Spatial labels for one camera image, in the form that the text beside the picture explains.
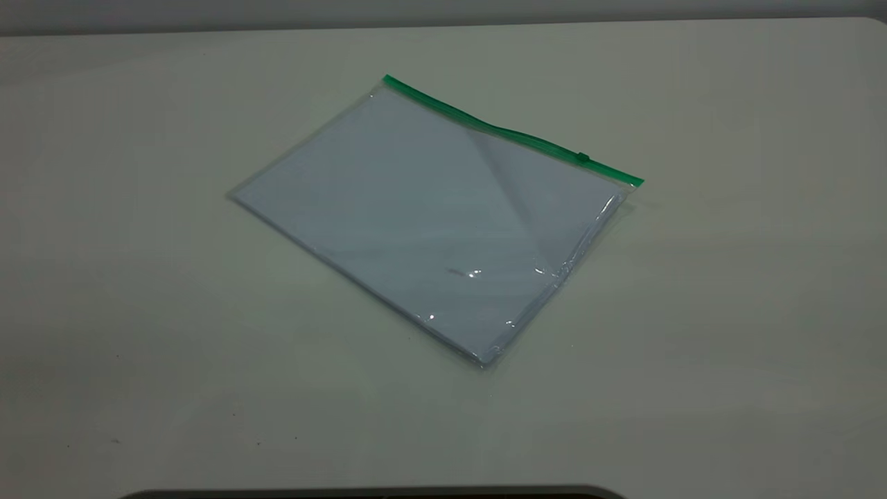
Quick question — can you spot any clear zip bag green strip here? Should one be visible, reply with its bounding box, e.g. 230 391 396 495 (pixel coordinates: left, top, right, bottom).
227 73 645 369

